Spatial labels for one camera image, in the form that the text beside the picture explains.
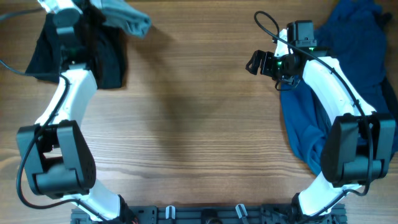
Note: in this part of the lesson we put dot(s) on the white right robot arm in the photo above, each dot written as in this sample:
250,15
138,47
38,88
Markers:
358,148

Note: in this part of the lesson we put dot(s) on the light blue denim shorts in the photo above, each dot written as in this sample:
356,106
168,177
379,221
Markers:
120,14

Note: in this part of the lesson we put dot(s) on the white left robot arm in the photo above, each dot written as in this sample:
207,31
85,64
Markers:
57,166

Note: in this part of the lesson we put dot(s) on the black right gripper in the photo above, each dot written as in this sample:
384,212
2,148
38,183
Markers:
268,58

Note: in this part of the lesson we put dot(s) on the folded black garment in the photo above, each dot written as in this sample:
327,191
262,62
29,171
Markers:
105,56

